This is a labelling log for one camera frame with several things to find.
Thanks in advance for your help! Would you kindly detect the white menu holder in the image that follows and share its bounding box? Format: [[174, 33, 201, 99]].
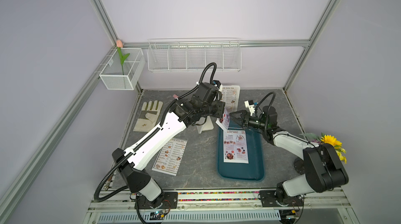
[[219, 85, 241, 113], [195, 116, 214, 134]]

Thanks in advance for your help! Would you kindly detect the Dim Sum Inn menu sheet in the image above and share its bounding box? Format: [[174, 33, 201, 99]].
[[152, 138, 187, 176]]

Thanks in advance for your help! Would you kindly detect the restaurant special menu sheet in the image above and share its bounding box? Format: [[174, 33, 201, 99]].
[[216, 108, 230, 131]]

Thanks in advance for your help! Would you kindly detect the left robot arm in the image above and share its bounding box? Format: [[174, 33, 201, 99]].
[[94, 62, 225, 208]]

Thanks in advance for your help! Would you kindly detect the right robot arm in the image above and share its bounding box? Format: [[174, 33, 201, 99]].
[[230, 91, 349, 206]]

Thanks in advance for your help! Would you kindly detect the rear Dim Sum menu sheet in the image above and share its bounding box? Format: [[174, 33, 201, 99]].
[[221, 87, 238, 112]]

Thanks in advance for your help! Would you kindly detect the teal plastic tray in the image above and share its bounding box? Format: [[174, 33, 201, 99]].
[[217, 124, 265, 181]]

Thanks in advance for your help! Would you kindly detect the white green work glove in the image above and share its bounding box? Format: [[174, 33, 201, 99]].
[[133, 100, 164, 132]]

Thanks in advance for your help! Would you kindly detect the yellow artificial flower bouquet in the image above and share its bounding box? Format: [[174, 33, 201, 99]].
[[301, 133, 347, 164]]

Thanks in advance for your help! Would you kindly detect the pink artificial tulip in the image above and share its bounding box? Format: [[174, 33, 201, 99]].
[[116, 39, 130, 75]]

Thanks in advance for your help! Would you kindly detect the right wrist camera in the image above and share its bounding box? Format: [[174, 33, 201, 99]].
[[244, 100, 255, 111]]

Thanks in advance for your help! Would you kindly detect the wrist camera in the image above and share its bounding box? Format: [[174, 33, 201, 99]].
[[212, 80, 221, 89], [244, 100, 255, 111]]

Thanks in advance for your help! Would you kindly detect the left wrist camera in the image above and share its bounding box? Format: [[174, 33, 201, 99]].
[[212, 80, 221, 89]]

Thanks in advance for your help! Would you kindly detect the white wire wall rack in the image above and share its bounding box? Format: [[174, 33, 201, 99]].
[[147, 38, 242, 72]]

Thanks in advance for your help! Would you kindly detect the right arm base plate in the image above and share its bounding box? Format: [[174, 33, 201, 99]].
[[258, 190, 304, 207]]

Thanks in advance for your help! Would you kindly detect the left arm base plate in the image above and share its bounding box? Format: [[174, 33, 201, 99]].
[[136, 191, 178, 210]]

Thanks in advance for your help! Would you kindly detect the white mesh wall basket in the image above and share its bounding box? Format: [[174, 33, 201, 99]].
[[99, 48, 146, 90]]

